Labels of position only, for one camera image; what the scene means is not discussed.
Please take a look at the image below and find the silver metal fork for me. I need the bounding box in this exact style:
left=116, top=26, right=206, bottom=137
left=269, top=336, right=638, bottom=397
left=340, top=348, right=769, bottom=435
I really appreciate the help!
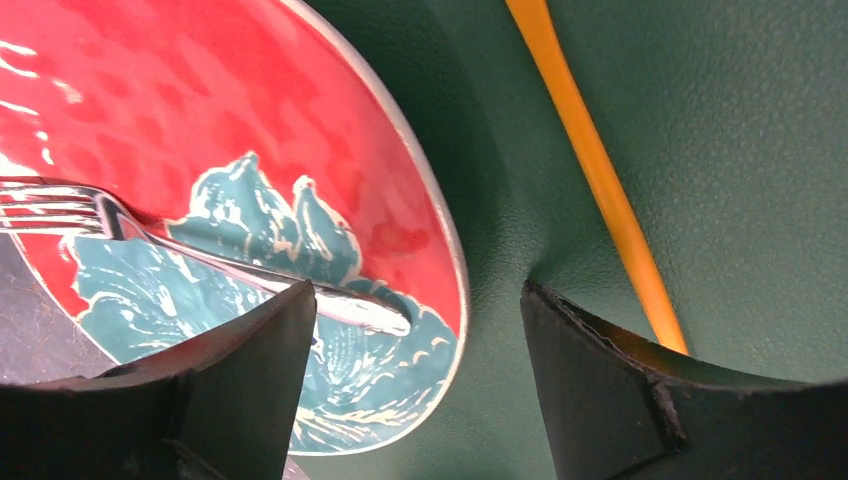
left=1, top=176, right=411, bottom=337

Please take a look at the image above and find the red teal floral plate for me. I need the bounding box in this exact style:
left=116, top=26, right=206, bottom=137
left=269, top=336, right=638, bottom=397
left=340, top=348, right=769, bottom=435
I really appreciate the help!
left=1, top=1, right=469, bottom=456

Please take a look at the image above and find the yellow pencil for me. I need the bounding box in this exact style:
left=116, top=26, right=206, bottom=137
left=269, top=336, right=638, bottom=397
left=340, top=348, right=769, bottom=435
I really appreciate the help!
left=505, top=0, right=689, bottom=355

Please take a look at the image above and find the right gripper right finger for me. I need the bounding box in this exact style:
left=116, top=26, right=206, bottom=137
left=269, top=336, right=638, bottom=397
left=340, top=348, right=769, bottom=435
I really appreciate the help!
left=520, top=282, right=847, bottom=479

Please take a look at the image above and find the green rectangular placemat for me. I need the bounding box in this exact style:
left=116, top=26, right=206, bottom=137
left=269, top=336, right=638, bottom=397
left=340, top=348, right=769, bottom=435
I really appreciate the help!
left=300, top=1, right=847, bottom=479

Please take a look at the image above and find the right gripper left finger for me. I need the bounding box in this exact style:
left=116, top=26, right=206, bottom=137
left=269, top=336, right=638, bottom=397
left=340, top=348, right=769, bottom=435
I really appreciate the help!
left=1, top=281, right=316, bottom=479

